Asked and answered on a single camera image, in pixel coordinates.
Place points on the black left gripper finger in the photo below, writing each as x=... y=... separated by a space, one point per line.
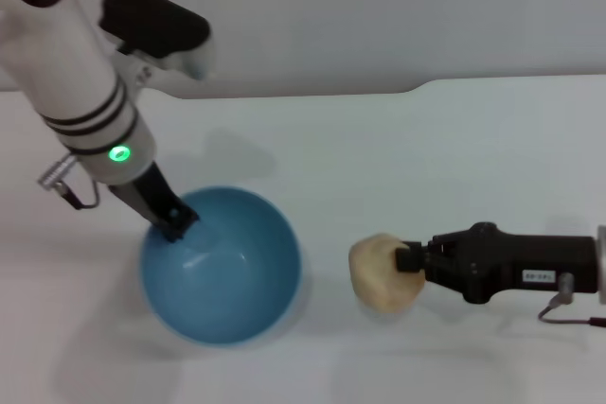
x=177 y=230

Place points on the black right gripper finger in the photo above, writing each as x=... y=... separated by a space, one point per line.
x=409 y=259

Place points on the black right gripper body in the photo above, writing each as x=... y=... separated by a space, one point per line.
x=511 y=257

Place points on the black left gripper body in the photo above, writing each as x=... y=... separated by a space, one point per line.
x=151 y=198

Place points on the beige egg yolk pastry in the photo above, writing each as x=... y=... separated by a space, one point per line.
x=379 y=276

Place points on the blue bowl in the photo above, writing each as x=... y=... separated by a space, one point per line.
x=222 y=276

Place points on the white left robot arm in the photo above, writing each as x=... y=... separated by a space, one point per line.
x=61 y=58

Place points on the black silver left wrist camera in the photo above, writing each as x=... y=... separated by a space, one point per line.
x=151 y=21

